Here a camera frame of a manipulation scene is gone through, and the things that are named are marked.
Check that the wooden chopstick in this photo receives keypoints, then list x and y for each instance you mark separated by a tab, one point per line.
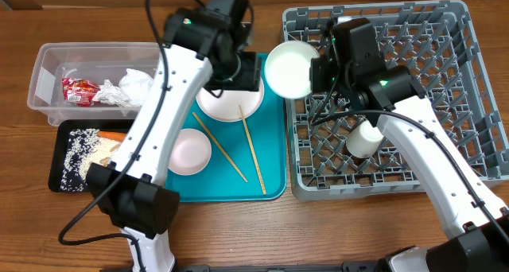
222	150
253	153

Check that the black waste tray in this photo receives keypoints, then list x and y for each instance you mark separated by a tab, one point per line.
64	175

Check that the red snack wrapper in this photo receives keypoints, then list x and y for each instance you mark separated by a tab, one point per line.
79	91

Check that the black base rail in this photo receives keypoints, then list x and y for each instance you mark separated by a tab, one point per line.
355	266

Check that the orange carrot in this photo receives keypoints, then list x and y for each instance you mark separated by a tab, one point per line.
111	135

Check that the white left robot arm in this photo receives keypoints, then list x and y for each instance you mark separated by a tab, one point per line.
200	49

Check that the teal plastic tray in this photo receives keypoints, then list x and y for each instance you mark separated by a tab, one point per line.
218	181

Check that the cream plastic cup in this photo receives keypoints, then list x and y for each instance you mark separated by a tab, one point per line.
364	140

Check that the grey dishwasher rack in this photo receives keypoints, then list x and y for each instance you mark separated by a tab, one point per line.
437	42

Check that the white tissue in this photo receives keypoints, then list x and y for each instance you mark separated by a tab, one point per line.
135	85

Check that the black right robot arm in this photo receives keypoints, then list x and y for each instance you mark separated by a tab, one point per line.
473	218

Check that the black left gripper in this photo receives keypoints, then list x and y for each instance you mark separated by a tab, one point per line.
247	76

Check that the clear plastic waste bin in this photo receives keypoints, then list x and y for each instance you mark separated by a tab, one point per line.
93	61

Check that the white round plate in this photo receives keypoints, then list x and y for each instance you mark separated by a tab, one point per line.
227	108

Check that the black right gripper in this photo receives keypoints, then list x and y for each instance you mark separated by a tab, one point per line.
322	67

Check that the white rice pile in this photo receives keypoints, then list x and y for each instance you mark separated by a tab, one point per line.
93	149

